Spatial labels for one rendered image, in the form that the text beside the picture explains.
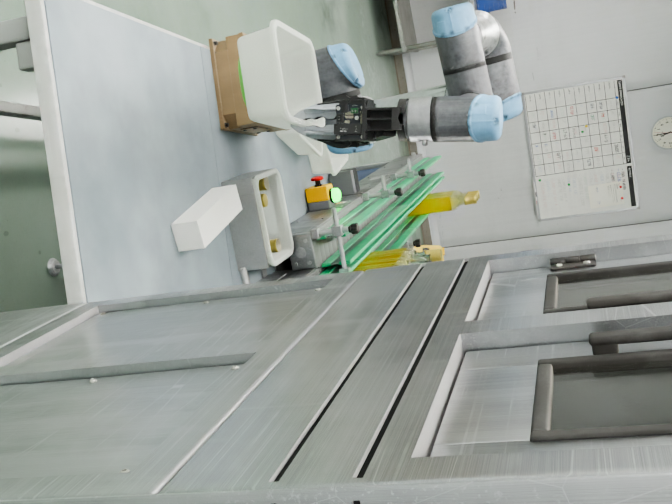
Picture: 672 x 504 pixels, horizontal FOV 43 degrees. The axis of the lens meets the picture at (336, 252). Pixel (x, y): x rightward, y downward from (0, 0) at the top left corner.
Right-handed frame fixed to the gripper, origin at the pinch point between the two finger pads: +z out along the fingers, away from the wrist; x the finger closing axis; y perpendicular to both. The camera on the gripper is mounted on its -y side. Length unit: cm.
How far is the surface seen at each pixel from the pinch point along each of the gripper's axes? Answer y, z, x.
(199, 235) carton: -15.7, 27.3, 21.6
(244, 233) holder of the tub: -44, 29, 23
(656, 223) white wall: -676, -106, 55
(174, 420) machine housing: 71, -12, 32
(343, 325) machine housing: 48, -22, 27
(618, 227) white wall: -675, -74, 59
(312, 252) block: -65, 19, 29
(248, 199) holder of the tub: -43, 28, 15
